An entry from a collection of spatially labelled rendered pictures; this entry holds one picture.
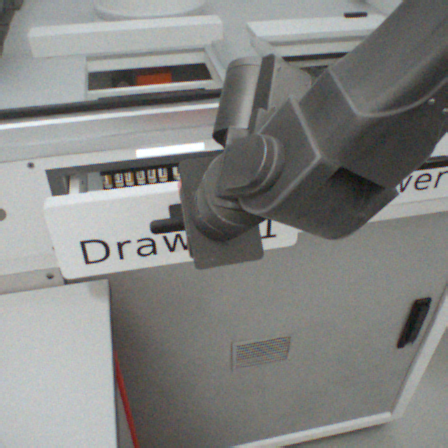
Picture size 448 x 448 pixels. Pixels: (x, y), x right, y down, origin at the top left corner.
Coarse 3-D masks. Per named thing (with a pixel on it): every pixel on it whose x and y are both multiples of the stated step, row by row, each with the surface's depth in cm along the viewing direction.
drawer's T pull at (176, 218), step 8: (168, 208) 52; (176, 208) 51; (176, 216) 50; (152, 224) 49; (160, 224) 49; (168, 224) 49; (176, 224) 50; (184, 224) 50; (152, 232) 49; (160, 232) 50; (168, 232) 50
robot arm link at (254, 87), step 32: (256, 64) 34; (288, 64) 34; (224, 96) 35; (256, 96) 34; (224, 128) 34; (256, 128) 31; (224, 160) 30; (256, 160) 26; (224, 192) 29; (256, 192) 27
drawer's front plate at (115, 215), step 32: (96, 192) 51; (128, 192) 51; (160, 192) 51; (64, 224) 51; (96, 224) 52; (128, 224) 53; (64, 256) 54; (96, 256) 55; (128, 256) 56; (160, 256) 57
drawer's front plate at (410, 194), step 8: (440, 144) 62; (440, 152) 63; (440, 168) 65; (416, 176) 65; (424, 176) 65; (432, 176) 65; (408, 184) 65; (424, 184) 66; (432, 184) 66; (440, 184) 67; (408, 192) 66; (416, 192) 67; (424, 192) 67; (432, 192) 67; (440, 192) 68; (392, 200) 67; (400, 200) 67; (408, 200) 67; (416, 200) 68
